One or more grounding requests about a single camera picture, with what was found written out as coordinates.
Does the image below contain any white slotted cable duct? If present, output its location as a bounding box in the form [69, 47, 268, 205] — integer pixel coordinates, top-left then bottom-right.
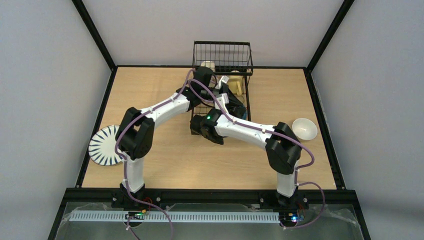
[68, 210, 280, 224]

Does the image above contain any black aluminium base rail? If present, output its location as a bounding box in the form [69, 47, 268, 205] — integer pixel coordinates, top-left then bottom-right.
[60, 188, 359, 211]

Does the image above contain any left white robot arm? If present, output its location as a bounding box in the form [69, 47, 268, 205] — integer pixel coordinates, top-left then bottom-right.
[114, 66, 216, 193]

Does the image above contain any plain white bowl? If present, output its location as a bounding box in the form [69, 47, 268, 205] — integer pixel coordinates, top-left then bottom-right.
[291, 118, 318, 142]

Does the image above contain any blue striped white plate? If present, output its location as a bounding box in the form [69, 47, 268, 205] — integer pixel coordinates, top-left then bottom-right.
[88, 125, 122, 167]

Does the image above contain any black wire dish rack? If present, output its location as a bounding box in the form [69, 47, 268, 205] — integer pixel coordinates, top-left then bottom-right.
[192, 40, 254, 121]

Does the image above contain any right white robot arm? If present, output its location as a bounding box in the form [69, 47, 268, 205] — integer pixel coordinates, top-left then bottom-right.
[190, 108, 302, 198]

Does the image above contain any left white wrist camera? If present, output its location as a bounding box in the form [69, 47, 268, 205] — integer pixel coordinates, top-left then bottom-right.
[215, 75, 229, 90]

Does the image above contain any white bowl with dark rim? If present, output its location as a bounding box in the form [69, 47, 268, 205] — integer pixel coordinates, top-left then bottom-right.
[241, 112, 248, 120]

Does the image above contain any yellow ceramic mug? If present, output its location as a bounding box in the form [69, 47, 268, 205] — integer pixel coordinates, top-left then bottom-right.
[227, 75, 244, 96]

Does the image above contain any seashell pattern ceramic mug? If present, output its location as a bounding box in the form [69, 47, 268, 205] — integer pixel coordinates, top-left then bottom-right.
[200, 60, 216, 72]

